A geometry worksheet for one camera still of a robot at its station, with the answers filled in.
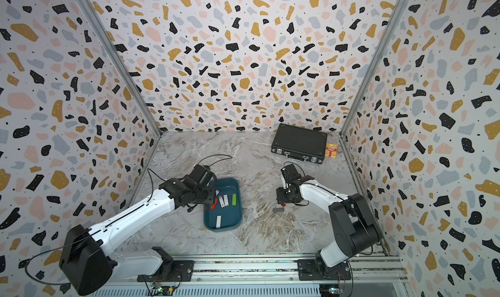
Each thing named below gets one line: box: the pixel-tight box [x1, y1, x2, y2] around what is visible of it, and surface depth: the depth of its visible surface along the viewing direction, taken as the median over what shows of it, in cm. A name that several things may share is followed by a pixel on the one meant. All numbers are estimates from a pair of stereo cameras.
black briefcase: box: [270, 123, 329, 165], surface depth 112 cm
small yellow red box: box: [324, 142, 338, 159], surface depth 115 cm
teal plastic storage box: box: [203, 177, 243, 233], surface depth 90 cm
